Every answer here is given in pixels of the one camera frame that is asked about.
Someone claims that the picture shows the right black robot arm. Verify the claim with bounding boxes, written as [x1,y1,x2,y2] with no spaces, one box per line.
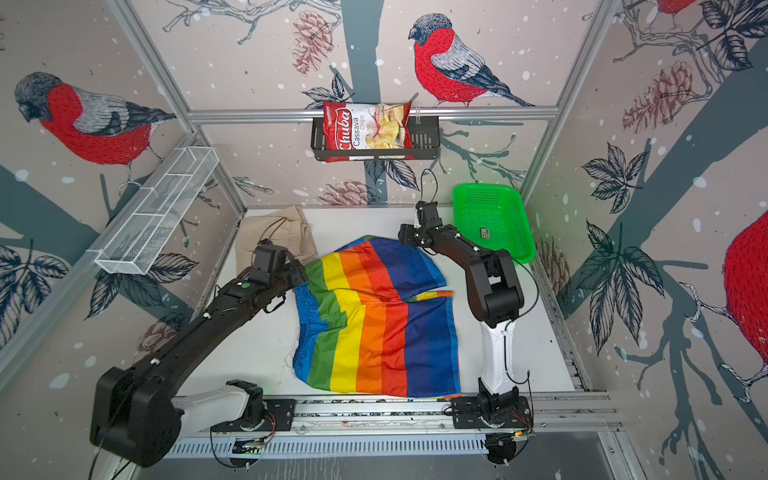
[398,201,531,429]

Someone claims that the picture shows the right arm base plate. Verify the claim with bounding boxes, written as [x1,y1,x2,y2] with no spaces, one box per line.
[443,395,533,430]

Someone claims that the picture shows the red cassava chips bag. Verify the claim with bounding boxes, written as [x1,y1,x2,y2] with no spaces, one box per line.
[322,102,414,162]

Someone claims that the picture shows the aluminium mounting rail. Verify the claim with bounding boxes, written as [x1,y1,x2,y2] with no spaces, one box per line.
[122,391,625,438]

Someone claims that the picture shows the green plastic basket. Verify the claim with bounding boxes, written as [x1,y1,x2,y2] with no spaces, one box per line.
[452,183,537,264]

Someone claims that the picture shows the white vented cable duct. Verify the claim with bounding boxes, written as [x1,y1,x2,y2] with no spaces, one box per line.
[166,433,488,460]

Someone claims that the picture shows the beige drawstring shorts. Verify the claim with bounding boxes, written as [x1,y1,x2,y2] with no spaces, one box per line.
[234,206,319,271]

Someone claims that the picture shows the black wire wall basket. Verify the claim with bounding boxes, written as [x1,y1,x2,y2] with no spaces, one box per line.
[310,116,441,163]

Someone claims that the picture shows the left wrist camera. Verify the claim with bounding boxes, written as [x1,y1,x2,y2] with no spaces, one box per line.
[248,239,289,284]

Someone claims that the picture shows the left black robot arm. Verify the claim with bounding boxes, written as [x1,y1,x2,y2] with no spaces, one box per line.
[90,258,306,467]

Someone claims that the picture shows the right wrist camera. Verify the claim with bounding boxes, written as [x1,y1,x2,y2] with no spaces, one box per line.
[416,201,443,229]

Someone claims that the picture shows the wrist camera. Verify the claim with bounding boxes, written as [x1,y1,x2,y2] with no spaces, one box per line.
[416,201,443,229]
[248,239,289,284]

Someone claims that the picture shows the white wire mesh shelf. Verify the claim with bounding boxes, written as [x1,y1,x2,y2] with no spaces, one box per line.
[87,146,219,275]

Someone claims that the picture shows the rainbow coloured shorts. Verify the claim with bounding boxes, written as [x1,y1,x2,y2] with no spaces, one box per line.
[293,236,461,398]

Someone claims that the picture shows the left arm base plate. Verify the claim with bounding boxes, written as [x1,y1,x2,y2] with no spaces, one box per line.
[211,398,297,434]

